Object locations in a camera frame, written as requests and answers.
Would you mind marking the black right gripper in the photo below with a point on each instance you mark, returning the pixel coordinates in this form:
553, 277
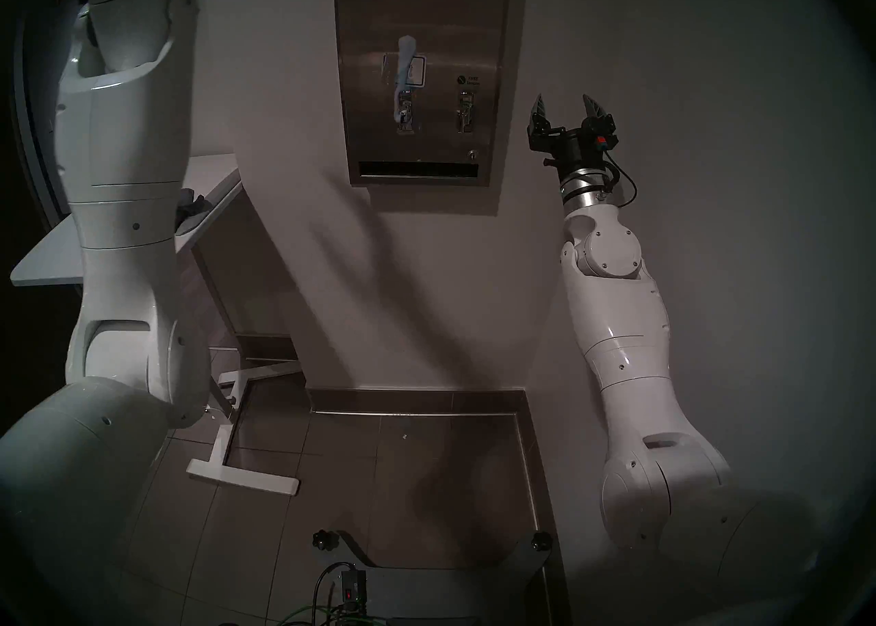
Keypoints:
571, 147

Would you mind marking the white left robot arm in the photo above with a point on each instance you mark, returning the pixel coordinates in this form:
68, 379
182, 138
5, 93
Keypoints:
116, 255

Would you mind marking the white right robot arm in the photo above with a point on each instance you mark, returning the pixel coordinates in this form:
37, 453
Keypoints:
650, 392

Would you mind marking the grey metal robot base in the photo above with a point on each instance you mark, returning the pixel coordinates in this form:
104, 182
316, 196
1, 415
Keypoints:
445, 594

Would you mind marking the chrome dispenser lever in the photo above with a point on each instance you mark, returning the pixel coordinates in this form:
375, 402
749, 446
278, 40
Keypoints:
406, 115
465, 115

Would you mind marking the free tampon label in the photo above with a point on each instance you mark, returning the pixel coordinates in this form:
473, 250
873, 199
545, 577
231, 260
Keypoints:
469, 81

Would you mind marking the blue bordered white sticker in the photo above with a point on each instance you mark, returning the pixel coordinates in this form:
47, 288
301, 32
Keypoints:
419, 70

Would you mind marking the white side table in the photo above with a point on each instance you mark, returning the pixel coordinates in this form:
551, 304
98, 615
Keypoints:
212, 235

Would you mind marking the dark grey cloth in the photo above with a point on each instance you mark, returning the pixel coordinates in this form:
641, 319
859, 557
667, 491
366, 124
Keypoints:
190, 207

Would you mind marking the black star knob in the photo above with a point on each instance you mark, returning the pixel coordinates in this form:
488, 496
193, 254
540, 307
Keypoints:
326, 539
540, 540

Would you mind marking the black power box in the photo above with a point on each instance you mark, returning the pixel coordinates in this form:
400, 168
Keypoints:
352, 587

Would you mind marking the stainless steel wall dispenser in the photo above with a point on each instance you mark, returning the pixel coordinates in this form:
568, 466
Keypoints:
445, 16

